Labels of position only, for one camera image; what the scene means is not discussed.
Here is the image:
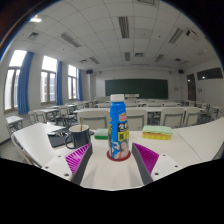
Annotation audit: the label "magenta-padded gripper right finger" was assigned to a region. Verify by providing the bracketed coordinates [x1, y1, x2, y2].
[131, 142, 184, 186]

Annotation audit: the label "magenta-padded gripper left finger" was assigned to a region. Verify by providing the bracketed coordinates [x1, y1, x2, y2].
[42, 143, 94, 186]

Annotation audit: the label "blue drink bottle white cap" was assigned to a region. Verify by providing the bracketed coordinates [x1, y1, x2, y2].
[107, 93, 132, 160]

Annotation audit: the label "dark blue mug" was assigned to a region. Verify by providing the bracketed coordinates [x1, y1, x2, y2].
[64, 124, 92, 150]

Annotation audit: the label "black flat folder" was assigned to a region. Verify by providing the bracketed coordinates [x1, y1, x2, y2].
[47, 130, 73, 148]

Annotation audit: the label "yellow sponge with green top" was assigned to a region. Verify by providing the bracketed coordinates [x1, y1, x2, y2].
[141, 125, 174, 141]

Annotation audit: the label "bunch of keys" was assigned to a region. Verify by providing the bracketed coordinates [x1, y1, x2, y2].
[47, 130, 66, 138]

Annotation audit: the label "red round coaster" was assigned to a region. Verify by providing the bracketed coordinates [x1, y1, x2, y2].
[106, 149, 132, 162]

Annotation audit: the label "small green sponge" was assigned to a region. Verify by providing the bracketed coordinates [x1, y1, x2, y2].
[93, 128, 110, 140]

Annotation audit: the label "classroom desks and chairs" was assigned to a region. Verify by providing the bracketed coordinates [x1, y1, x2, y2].
[5, 96, 224, 134]

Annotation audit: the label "blue curtain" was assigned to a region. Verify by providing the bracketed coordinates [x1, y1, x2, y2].
[77, 68, 84, 102]
[55, 60, 64, 106]
[17, 50, 35, 116]

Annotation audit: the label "tall window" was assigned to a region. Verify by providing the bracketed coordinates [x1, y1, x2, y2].
[67, 64, 78, 101]
[3, 49, 28, 112]
[40, 55, 58, 104]

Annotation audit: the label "dark door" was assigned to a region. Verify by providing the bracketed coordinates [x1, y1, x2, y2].
[186, 73, 196, 102]

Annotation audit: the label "ceiling lights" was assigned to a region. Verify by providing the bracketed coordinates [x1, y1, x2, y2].
[28, 0, 209, 64]

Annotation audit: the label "dark wide wall window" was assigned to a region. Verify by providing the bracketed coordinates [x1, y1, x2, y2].
[196, 67, 224, 81]

